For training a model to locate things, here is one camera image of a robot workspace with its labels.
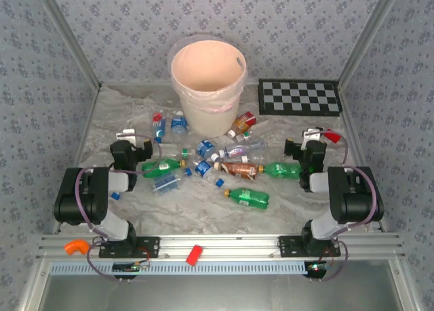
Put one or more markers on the Fiji water bottle blue cap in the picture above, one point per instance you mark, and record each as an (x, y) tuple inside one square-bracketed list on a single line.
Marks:
[(159, 128)]

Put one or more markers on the crushed blue label bottle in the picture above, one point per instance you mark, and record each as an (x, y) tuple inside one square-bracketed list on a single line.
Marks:
[(166, 183)]

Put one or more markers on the clear bottle white cap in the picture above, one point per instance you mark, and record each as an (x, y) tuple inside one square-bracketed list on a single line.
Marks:
[(254, 158)]

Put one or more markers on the clear bottle green cap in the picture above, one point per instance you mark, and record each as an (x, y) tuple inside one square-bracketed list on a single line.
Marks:
[(247, 134), (185, 151)]

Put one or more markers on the Pocari Sweat plastic bottle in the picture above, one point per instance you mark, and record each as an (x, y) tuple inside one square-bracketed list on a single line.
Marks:
[(179, 124)]

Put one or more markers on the brown label plastic bottle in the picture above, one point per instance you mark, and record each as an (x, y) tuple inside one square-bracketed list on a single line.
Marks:
[(237, 170)]

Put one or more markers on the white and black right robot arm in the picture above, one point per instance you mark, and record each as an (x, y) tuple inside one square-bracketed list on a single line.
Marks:
[(356, 196)]

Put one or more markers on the orange pipe elbow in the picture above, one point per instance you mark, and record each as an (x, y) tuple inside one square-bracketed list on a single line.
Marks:
[(76, 246)]

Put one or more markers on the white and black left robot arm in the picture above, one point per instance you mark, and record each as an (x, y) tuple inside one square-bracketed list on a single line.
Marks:
[(81, 196)]

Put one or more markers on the cream plastic bin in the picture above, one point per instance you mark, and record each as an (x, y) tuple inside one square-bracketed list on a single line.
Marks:
[(210, 124)]

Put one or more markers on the clear plastic bin liner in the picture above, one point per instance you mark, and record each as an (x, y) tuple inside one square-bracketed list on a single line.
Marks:
[(220, 107)]

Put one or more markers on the red toy brick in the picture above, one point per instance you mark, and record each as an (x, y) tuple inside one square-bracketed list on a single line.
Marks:
[(333, 136)]

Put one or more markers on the black and grey checkerboard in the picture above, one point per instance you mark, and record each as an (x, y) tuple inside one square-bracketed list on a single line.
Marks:
[(300, 97)]

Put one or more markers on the red plastic block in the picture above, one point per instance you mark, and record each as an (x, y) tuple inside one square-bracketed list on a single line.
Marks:
[(194, 255)]

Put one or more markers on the grey metal shelf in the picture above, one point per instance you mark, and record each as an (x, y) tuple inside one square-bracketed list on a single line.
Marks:
[(220, 294)]

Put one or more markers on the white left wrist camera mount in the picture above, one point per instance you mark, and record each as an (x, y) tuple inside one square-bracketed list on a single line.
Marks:
[(127, 135)]

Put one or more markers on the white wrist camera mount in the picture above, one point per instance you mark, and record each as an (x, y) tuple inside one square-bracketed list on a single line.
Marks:
[(127, 135), (310, 135)]

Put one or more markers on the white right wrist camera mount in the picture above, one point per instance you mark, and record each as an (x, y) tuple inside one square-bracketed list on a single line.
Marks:
[(310, 135)]

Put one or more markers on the aluminium side rail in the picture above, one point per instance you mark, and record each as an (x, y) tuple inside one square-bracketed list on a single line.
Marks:
[(87, 121), (351, 121)]

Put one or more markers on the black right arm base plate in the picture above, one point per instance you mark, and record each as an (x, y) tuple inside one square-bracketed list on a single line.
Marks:
[(288, 246)]

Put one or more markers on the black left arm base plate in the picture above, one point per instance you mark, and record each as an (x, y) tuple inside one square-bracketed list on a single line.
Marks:
[(152, 248)]

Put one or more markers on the aluminium mounting rail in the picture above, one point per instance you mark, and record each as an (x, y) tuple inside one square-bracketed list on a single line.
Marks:
[(220, 245)]

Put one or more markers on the aluminium frame post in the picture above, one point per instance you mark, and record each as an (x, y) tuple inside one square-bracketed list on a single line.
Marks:
[(72, 36), (368, 36)]

